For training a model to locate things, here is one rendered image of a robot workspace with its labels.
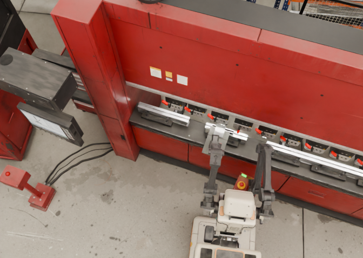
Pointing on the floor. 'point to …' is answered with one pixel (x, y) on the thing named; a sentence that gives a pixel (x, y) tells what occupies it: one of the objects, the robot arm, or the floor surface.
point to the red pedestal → (36, 202)
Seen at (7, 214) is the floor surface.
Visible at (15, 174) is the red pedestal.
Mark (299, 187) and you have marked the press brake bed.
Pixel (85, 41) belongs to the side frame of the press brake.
